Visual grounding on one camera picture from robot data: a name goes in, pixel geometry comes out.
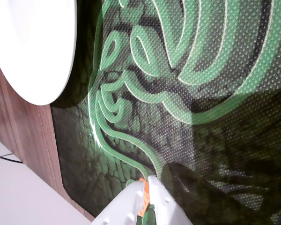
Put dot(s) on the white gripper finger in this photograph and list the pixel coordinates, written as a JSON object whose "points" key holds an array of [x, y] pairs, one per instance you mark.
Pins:
{"points": [[121, 206], [165, 206]]}

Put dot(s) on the orange lego block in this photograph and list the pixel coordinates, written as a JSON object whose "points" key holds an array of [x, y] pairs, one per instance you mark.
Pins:
{"points": [[146, 192]]}

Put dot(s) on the white round plate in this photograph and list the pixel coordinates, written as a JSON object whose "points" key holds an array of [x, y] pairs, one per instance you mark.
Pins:
{"points": [[25, 47]]}

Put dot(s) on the green black patterned mouse mat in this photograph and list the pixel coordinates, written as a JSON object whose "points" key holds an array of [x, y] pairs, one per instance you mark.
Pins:
{"points": [[201, 70]]}

